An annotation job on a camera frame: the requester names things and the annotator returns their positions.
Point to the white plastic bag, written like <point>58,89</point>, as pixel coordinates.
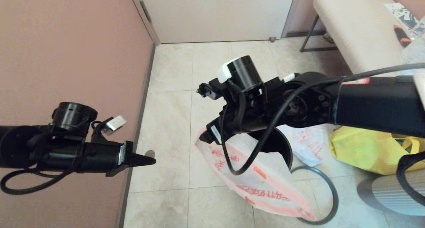
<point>308,141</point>

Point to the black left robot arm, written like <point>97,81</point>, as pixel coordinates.
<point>20,145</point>

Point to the grey shoe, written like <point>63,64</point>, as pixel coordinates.
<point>328,38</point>

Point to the black trash bin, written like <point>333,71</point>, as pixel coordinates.
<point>279,145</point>

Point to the white trash bag red cartoon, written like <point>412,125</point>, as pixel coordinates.
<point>265,181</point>

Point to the green item in tote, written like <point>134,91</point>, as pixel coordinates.
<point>400,143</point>

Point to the beige bench metal legs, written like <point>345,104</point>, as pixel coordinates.
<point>358,32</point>

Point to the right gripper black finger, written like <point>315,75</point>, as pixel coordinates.
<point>206,140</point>

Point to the large clear plastic bottle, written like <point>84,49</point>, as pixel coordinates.
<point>413,52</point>

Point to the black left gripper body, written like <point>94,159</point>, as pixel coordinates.
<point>93,156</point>

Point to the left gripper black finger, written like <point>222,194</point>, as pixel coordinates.
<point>142,157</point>
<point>142,162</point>

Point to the yellow fabric tote bag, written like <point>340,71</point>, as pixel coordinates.
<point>365,151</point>

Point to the black orange utility knife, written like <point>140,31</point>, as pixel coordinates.
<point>401,36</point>

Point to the grey wall baseboard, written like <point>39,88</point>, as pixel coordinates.
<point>139,115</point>

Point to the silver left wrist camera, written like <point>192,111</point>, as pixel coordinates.
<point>116,123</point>

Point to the grey ribbed round object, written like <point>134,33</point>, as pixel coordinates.
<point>382,194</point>

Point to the black white printed leaflet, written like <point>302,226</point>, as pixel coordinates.
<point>400,13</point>

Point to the white door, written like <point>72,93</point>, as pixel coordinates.
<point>215,15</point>

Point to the round metal floor drain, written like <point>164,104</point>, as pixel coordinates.
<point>151,152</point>

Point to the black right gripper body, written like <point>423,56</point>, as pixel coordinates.
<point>239,125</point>

